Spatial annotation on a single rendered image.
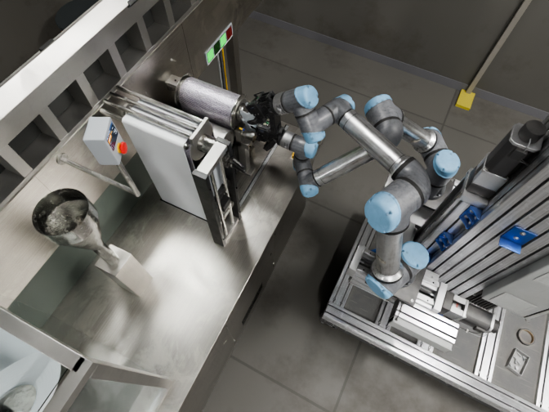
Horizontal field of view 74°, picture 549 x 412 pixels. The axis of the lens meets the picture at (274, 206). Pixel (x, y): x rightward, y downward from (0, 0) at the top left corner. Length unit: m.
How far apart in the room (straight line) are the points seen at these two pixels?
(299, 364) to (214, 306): 1.00
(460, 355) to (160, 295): 1.66
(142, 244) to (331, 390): 1.39
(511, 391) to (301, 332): 1.16
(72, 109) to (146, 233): 0.60
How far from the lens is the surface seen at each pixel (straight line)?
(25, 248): 1.42
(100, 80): 1.46
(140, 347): 1.55
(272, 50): 3.80
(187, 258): 1.60
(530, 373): 2.59
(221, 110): 1.49
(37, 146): 1.35
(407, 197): 1.15
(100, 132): 0.93
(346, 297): 2.25
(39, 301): 1.62
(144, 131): 1.28
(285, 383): 2.37
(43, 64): 0.68
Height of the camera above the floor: 2.37
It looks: 62 degrees down
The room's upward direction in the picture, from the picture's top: 2 degrees clockwise
